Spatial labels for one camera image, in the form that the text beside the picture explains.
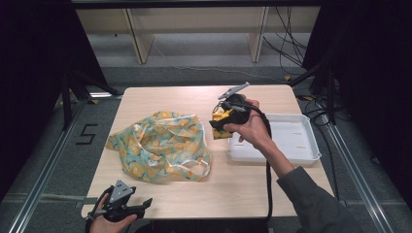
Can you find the person's right hand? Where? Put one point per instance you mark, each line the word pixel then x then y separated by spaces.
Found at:
pixel 254 129

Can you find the white plastic tray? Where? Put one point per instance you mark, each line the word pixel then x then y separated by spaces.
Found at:
pixel 285 139

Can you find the black curtain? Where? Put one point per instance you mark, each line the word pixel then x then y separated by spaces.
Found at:
pixel 372 81
pixel 32 81

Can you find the person's left hand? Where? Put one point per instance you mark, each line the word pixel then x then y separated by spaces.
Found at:
pixel 108 225

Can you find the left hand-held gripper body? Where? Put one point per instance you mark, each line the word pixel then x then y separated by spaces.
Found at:
pixel 119 200

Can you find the black metal stand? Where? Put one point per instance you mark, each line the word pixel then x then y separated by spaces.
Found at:
pixel 324 81
pixel 74 93

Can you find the lemon print cloth bag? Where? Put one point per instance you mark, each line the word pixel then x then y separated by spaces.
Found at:
pixel 162 145

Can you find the yellow packet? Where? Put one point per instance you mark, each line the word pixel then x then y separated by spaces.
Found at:
pixel 223 134

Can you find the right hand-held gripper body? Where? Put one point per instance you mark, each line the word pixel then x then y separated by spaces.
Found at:
pixel 235 106

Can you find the aluminium floor rail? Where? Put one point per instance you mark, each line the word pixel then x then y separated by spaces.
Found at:
pixel 42 181
pixel 359 181

